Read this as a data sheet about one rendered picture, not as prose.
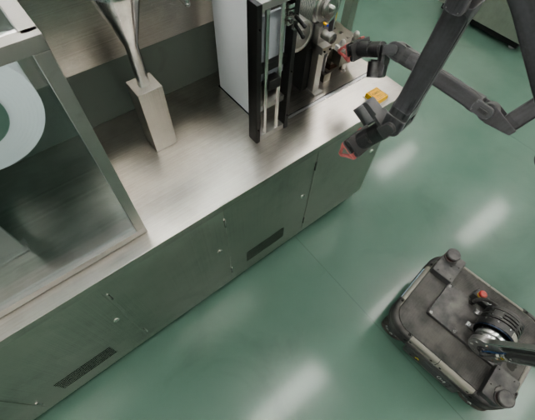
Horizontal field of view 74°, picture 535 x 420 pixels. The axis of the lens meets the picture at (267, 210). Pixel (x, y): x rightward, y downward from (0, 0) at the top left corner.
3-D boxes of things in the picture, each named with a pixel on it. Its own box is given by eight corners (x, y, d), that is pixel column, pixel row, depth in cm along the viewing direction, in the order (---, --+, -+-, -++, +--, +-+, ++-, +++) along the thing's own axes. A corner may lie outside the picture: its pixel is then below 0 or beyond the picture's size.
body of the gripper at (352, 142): (343, 142, 113) (357, 133, 106) (362, 126, 117) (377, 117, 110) (355, 158, 113) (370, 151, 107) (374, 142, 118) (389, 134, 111)
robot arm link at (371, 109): (396, 132, 96) (412, 117, 100) (371, 97, 95) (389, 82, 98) (367, 147, 107) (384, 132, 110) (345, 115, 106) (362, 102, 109)
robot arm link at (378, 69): (407, 44, 130) (398, 44, 124) (401, 77, 135) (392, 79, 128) (376, 44, 136) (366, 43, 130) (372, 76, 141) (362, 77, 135)
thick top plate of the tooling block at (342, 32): (338, 67, 158) (341, 54, 153) (281, 24, 174) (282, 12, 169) (363, 53, 163) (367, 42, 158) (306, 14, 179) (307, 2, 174)
